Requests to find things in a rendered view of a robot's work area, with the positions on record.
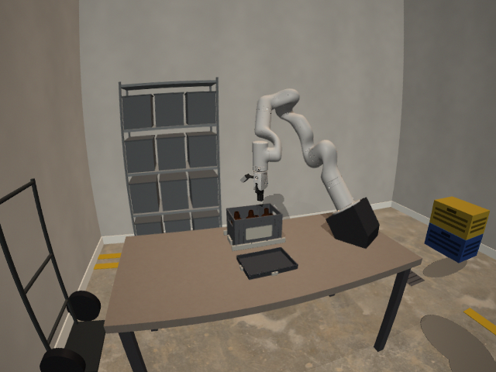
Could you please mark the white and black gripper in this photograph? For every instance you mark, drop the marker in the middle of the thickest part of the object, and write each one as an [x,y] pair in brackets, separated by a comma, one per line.
[260,182]

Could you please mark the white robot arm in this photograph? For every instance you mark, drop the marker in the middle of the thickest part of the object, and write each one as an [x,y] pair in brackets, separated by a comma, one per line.
[323,153]

